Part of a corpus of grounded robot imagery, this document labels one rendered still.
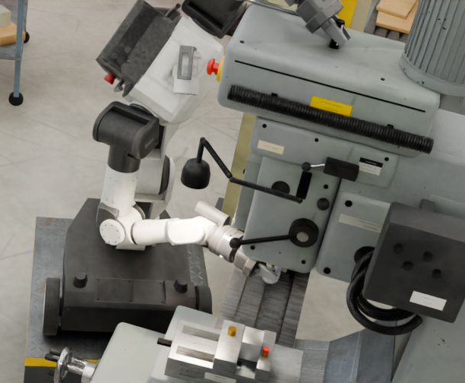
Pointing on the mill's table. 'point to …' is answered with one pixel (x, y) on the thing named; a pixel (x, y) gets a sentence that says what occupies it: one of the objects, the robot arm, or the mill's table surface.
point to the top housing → (325, 77)
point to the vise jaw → (228, 347)
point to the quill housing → (287, 214)
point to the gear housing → (321, 150)
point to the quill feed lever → (302, 229)
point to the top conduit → (273, 103)
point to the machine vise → (192, 357)
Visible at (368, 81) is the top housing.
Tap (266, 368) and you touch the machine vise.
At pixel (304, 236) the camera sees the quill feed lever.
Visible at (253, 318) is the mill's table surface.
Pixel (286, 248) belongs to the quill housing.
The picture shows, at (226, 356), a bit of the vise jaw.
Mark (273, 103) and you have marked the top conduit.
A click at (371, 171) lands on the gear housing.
